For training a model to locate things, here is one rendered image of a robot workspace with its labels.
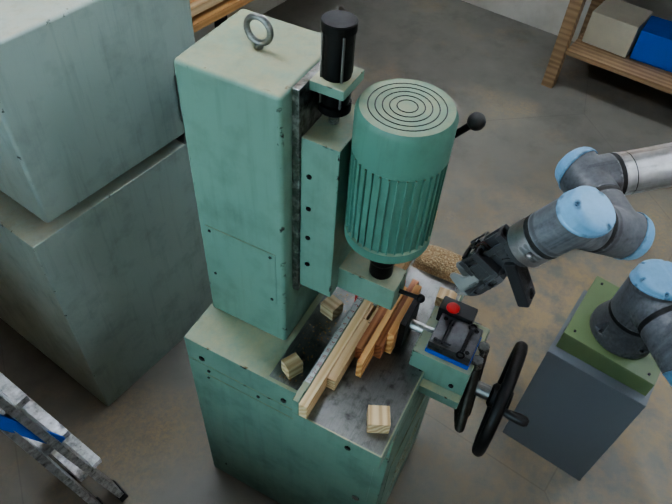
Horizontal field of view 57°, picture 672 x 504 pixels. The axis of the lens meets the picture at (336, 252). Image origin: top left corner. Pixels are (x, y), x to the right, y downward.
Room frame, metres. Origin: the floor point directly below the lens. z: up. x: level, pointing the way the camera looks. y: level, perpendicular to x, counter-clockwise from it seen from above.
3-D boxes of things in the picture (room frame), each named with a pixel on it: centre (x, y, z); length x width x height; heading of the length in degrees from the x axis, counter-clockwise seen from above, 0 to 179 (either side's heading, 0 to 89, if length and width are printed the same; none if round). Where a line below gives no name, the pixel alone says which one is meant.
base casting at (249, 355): (0.93, 0.01, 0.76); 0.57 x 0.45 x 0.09; 66
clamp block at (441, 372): (0.79, -0.27, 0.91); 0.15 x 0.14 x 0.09; 156
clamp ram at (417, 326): (0.82, -0.20, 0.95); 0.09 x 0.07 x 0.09; 156
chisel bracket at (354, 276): (0.89, -0.08, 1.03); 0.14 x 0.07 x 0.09; 66
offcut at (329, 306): (0.96, 0.00, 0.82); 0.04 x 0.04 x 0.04; 52
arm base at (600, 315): (1.10, -0.87, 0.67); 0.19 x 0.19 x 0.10
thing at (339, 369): (0.95, -0.13, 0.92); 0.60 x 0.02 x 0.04; 156
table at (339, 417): (0.82, -0.20, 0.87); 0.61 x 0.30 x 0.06; 156
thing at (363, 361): (0.82, -0.12, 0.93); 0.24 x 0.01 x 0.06; 156
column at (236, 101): (0.99, 0.17, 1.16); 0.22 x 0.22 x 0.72; 66
